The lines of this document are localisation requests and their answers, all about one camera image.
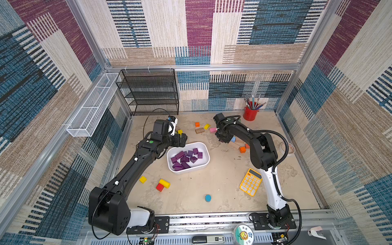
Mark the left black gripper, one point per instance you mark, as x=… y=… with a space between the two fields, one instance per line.
x=184 y=140

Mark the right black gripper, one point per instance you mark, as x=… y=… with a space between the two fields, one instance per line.
x=222 y=133

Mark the small purple cube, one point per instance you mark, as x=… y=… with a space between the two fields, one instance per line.
x=193 y=159

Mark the long purple brick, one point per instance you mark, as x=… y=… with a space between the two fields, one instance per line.
x=177 y=167

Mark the white plastic storage bin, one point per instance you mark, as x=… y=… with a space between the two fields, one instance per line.
x=179 y=155

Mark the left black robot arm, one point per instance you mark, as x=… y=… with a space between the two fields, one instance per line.
x=108 y=208

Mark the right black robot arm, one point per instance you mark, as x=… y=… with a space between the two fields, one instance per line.
x=264 y=157

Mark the brown wooden brick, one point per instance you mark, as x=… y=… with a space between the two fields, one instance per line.
x=200 y=130

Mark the orange cube right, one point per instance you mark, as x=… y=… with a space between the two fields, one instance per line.
x=242 y=149

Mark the red pen cup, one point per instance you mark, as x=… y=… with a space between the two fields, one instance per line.
x=249 y=114

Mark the yellow cylinder block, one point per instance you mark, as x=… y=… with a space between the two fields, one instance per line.
x=164 y=183

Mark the red cube block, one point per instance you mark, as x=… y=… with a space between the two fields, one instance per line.
x=160 y=187

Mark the yellow small cube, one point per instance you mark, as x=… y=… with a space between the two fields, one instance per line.
x=143 y=179

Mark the yellow calculator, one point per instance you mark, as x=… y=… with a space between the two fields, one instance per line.
x=251 y=182

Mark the roll of tape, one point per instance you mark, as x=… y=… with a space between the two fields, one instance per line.
x=292 y=149

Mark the round green sticker badge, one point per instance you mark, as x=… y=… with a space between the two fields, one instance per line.
x=243 y=235

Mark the black wire shelf rack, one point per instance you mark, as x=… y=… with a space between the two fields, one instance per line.
x=149 y=91

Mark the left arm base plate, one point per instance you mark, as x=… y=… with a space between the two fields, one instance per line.
x=160 y=225

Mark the white mesh wall basket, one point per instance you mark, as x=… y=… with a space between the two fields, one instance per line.
x=90 y=114

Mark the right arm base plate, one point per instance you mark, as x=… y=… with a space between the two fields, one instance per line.
x=263 y=221

